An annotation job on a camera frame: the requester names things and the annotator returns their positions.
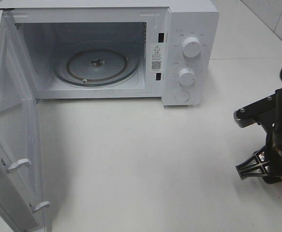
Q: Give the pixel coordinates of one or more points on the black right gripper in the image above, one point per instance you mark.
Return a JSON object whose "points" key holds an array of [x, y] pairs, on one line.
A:
{"points": [[258, 164]]}

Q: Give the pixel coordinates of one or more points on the white microwave knob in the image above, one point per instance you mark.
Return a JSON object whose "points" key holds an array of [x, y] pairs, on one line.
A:
{"points": [[186, 77], [191, 47]]}

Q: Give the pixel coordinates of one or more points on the white warning label sticker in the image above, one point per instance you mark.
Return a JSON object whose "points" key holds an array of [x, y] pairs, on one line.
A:
{"points": [[156, 56]]}

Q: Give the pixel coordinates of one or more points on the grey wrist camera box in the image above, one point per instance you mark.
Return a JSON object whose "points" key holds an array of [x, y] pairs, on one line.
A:
{"points": [[261, 112]]}

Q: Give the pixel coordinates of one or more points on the white microwave oven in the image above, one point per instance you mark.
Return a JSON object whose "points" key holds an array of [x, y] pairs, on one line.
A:
{"points": [[50, 25]]}

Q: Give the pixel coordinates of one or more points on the white microwave door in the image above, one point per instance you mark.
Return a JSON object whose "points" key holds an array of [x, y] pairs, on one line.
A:
{"points": [[22, 203]]}

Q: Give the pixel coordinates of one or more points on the round white door button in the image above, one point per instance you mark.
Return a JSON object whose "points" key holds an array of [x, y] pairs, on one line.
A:
{"points": [[182, 96]]}

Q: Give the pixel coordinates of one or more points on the glass microwave turntable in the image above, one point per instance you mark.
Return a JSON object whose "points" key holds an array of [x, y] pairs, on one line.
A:
{"points": [[97, 63]]}

